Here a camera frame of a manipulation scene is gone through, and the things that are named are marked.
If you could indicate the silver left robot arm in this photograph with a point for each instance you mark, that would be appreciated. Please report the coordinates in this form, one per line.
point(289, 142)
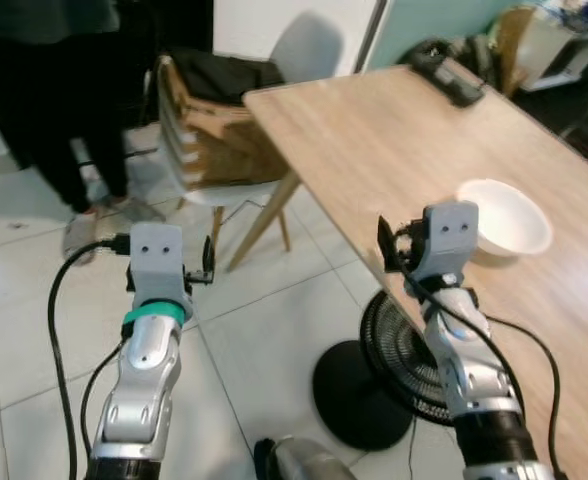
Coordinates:
point(144, 390)

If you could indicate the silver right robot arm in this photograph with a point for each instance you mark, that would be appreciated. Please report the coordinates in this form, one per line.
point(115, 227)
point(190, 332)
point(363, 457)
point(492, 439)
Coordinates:
point(469, 375)

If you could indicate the wooden table leg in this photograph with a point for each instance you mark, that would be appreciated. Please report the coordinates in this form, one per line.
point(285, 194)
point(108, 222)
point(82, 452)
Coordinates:
point(264, 222)

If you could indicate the white bowl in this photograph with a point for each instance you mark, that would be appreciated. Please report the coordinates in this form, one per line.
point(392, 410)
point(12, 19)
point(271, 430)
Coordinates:
point(509, 215)

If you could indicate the stacked wood and white chairs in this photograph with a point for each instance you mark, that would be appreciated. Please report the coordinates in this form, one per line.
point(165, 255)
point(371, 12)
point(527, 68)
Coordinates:
point(209, 150)

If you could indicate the black handheld controller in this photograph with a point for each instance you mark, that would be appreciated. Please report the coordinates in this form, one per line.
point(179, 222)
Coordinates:
point(447, 75)

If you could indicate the black bag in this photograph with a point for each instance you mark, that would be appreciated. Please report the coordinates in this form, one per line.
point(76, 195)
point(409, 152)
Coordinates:
point(224, 75)

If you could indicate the dark bundle of bags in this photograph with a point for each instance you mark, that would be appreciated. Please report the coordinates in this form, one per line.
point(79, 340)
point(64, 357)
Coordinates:
point(474, 58)

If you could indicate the grey plastic chair back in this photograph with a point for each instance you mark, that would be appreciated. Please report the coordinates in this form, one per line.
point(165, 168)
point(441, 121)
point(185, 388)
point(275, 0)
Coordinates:
point(309, 45)

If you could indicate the silver robot leg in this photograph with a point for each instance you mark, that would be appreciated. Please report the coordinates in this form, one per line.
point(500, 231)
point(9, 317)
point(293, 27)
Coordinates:
point(309, 462)

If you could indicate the person in black trousers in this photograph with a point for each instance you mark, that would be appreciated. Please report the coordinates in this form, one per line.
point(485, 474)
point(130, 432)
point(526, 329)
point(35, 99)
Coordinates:
point(49, 110)

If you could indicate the white appliance box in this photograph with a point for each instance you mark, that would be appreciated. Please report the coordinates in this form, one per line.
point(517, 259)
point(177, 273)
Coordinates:
point(564, 45)

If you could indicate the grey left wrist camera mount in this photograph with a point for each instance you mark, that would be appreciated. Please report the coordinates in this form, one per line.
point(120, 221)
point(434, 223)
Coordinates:
point(156, 260)

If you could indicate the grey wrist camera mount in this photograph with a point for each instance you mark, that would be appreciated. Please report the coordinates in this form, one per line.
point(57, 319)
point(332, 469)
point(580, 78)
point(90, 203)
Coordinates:
point(449, 240)
point(156, 260)

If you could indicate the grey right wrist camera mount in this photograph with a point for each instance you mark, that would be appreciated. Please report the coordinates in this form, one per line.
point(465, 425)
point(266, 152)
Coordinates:
point(449, 240)

